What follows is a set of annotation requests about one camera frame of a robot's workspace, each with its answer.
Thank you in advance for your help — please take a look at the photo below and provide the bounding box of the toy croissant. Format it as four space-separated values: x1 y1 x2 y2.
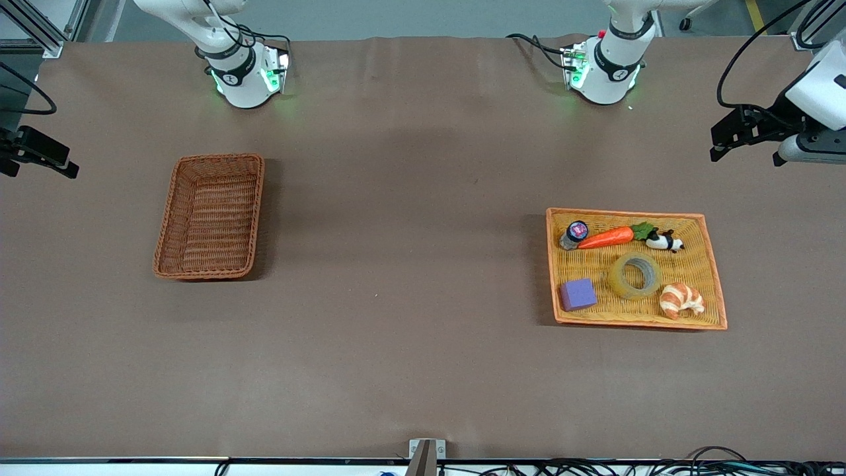
659 282 707 321

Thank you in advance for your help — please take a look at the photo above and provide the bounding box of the bundle of black floor cables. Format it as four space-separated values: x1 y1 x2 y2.
440 446 846 476

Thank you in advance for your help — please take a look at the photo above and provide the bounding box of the black white panda toy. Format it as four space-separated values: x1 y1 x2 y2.
645 228 685 254

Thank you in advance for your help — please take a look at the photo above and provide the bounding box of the orange toy carrot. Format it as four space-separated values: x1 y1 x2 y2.
577 222 656 251

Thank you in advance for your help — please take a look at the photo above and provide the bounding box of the long black looping cable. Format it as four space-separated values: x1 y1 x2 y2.
716 0 815 110

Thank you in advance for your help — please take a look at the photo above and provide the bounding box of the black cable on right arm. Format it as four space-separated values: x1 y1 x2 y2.
195 0 293 75

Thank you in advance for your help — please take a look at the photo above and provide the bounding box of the grey metal camera bracket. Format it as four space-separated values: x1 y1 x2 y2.
404 438 447 476

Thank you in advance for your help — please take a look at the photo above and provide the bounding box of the small bottle with purple lid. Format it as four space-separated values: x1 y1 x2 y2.
559 220 590 252

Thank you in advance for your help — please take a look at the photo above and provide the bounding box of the purple foam cube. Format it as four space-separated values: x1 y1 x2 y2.
559 278 599 313

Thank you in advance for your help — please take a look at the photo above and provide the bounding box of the aluminium frame profile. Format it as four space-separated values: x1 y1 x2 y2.
0 0 91 59

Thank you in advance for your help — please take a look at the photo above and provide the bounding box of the deep brown wicker basket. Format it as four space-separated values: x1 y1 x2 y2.
153 153 266 281

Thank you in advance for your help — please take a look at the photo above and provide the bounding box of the black cable at left arm base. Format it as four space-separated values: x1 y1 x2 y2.
506 33 574 71

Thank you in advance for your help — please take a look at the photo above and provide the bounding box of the flat orange wicker tray basket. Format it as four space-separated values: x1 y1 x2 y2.
546 208 728 331

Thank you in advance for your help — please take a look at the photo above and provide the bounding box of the yellowish clear tape roll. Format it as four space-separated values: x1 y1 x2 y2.
607 252 663 301

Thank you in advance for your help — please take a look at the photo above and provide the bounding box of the black cable to right gripper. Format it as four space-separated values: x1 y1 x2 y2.
0 62 58 116

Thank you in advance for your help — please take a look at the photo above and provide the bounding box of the black curved cable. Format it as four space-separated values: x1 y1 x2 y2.
794 0 846 51

